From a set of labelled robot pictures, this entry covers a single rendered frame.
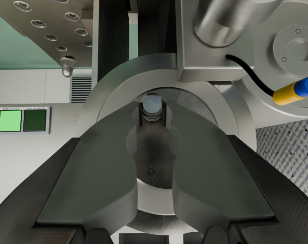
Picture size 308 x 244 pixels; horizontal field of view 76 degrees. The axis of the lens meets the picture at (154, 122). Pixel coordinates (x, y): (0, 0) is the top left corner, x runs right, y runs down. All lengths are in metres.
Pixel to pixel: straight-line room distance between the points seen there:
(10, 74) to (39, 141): 3.15
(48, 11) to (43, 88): 2.97
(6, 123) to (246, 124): 0.54
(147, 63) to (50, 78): 3.20
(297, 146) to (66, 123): 0.47
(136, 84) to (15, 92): 3.41
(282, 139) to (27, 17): 0.46
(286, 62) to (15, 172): 0.57
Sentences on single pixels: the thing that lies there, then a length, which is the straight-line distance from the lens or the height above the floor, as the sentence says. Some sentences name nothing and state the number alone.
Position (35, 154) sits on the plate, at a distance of 0.57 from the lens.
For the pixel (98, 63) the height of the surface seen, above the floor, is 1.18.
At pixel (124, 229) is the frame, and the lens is 0.53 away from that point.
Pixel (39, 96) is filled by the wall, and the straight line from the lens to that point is 3.35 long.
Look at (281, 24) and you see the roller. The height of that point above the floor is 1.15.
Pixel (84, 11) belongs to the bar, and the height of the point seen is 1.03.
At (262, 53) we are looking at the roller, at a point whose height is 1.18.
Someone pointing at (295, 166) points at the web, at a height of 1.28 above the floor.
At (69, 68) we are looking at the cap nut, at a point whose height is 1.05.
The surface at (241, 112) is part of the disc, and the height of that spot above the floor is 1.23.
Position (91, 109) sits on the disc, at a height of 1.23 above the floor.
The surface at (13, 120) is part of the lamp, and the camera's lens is 0.59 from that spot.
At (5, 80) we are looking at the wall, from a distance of 3.70.
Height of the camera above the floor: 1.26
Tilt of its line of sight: 8 degrees down
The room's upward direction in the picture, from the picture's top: 179 degrees clockwise
